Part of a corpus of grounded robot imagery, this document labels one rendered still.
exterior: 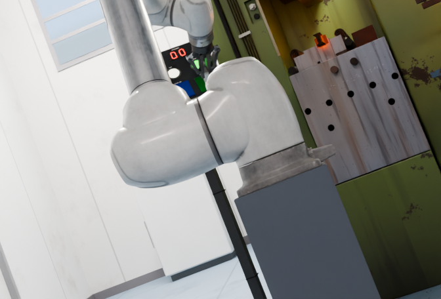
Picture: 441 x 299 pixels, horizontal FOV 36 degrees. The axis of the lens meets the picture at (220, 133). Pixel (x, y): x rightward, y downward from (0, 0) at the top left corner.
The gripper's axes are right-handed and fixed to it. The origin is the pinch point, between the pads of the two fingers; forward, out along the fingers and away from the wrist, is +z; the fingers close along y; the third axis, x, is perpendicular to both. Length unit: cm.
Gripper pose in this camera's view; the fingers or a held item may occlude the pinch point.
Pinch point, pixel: (206, 76)
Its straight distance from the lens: 254.7
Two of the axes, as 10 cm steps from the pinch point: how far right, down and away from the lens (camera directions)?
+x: -3.8, -7.4, 5.5
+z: 0.7, 5.7, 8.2
